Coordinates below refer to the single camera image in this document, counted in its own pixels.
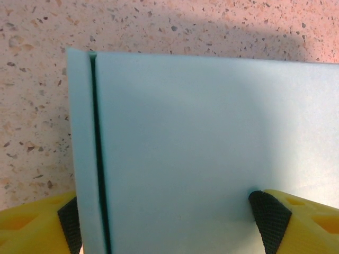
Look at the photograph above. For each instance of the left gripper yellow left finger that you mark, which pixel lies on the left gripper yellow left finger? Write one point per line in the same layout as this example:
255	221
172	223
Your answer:
31	230

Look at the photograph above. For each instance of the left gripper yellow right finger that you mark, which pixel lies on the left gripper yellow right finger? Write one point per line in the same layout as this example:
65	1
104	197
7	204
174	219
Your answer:
304	227

